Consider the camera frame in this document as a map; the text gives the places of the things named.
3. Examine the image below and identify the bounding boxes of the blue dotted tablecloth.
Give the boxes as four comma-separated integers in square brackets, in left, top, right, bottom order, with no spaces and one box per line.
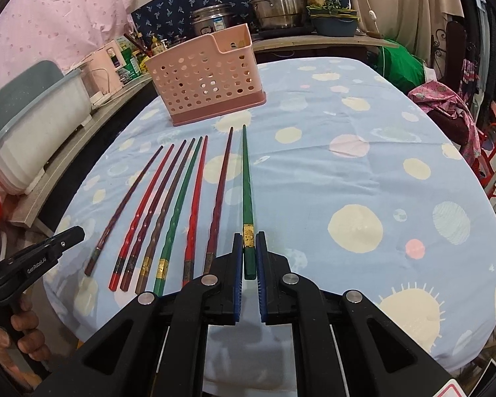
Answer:
[42,57,496,381]

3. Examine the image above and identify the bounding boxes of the black induction cooker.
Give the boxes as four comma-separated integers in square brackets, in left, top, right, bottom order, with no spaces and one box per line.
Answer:
[258,25,315,36]

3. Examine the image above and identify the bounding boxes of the person's left hand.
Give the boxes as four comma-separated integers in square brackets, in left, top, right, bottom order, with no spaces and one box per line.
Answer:
[0,298,52,385]

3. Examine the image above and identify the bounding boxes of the dark chair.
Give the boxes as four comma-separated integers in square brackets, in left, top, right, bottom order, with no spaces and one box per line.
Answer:
[432,21,468,83]

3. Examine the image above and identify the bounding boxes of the green chopstick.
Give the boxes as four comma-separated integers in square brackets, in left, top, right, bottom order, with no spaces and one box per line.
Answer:
[240,124,258,281]

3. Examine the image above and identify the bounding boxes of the red stool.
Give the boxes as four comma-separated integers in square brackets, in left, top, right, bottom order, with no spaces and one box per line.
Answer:
[471,120,496,199]

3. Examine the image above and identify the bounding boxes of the green leafy vegetables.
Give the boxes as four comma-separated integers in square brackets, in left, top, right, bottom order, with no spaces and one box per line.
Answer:
[308,0,356,19]

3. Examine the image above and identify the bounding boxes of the pink floral cloth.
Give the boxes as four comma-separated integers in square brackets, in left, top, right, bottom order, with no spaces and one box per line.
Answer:
[407,80,486,174]

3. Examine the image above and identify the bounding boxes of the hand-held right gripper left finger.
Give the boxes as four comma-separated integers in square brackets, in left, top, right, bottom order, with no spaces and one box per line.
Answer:
[31,233,244,397]

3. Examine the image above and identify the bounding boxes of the pink perforated plastic basket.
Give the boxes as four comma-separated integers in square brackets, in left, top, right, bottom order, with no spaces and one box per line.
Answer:
[144,23,268,127]

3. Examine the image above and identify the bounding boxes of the pink electric kettle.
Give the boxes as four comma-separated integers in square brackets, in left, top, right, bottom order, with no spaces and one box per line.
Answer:
[84,47,127,96]

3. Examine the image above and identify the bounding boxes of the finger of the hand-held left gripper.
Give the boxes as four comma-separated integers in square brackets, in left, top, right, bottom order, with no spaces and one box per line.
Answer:
[0,225,86,295]

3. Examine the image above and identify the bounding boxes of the green bag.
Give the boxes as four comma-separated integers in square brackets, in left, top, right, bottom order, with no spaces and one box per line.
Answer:
[376,43,428,96]

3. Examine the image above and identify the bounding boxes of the pink printed cloth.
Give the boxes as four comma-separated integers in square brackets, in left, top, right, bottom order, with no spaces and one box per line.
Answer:
[0,0,149,104]

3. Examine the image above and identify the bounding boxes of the steel steamer pot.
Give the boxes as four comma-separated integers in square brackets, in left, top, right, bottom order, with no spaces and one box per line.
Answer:
[246,0,315,29]

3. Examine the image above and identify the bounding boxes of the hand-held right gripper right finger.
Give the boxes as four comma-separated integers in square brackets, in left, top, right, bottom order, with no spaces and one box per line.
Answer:
[254,231,457,397]

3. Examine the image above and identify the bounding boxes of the blue bowl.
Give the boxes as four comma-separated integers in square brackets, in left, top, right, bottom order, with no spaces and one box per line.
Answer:
[310,14,359,37]

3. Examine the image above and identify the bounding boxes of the plastic dish cabinet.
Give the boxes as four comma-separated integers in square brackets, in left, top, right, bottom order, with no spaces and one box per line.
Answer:
[0,60,94,195]

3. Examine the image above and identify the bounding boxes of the dark maroon chopstick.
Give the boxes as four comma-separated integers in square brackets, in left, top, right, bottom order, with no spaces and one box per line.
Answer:
[84,145,165,277]

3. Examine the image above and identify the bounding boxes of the hanging clothes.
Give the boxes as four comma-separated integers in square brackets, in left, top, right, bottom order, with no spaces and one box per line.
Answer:
[455,0,496,133]

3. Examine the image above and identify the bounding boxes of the steel rice cooker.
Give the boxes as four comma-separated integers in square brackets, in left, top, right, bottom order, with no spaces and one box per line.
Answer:
[190,3,236,38]

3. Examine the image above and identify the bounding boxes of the green can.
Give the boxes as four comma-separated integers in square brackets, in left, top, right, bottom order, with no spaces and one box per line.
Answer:
[118,56,139,85]

